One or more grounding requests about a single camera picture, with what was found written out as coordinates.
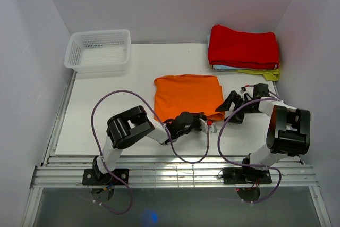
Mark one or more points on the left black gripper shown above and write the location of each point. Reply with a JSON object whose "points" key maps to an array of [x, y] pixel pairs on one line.
{"points": [[197, 116]]}

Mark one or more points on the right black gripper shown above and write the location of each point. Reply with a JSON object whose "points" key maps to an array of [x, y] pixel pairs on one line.
{"points": [[236, 98]]}

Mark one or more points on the orange trousers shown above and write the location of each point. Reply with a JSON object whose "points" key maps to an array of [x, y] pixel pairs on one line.
{"points": [[188, 93]]}

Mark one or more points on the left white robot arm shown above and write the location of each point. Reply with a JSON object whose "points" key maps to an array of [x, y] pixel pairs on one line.
{"points": [[127, 128]]}

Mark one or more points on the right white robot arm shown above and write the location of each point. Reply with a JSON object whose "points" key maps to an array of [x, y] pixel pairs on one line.
{"points": [[288, 133]]}

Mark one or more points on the yellow-green folded trousers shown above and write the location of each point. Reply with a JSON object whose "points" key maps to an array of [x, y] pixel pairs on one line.
{"points": [[269, 75]]}

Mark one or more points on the white plastic basket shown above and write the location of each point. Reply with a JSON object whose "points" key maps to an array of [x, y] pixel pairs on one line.
{"points": [[98, 51]]}

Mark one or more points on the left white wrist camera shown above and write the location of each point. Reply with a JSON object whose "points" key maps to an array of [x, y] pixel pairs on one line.
{"points": [[208, 126]]}

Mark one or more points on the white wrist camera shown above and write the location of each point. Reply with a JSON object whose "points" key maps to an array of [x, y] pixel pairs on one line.
{"points": [[208, 126], [244, 92]]}

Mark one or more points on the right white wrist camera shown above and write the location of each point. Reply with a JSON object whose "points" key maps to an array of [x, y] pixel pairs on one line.
{"points": [[244, 92]]}

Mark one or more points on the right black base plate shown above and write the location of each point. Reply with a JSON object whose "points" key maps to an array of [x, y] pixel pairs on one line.
{"points": [[245, 175]]}

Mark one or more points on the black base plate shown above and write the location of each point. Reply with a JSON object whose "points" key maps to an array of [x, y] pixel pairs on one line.
{"points": [[245, 175], [90, 178]]}

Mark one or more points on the aluminium rail frame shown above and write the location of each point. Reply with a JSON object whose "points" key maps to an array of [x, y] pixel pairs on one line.
{"points": [[158, 172]]}

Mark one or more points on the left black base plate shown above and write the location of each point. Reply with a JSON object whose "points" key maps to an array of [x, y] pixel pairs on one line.
{"points": [[90, 178]]}

